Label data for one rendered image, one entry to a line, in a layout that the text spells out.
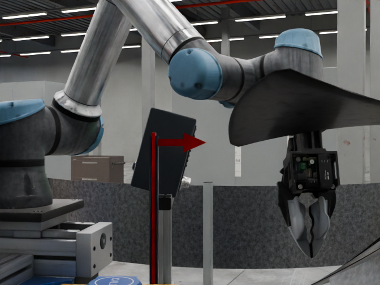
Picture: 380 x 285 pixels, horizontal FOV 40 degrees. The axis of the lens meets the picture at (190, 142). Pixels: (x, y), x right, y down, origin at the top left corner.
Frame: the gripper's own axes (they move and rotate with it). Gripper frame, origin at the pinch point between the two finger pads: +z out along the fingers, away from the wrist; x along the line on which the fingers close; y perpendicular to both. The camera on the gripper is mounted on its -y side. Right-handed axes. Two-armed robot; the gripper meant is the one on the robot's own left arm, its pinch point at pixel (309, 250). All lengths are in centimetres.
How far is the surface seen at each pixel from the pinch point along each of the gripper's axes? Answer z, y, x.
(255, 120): -13.3, 22.6, -10.5
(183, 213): -32, -172, -21
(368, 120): -13.3, 22.6, 3.0
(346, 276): 4.6, 15.1, 0.9
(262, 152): -175, -579, 79
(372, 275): 4.5, 17.5, 3.2
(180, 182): -18.7, -37.3, -20.3
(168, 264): -0.2, -35.7, -23.0
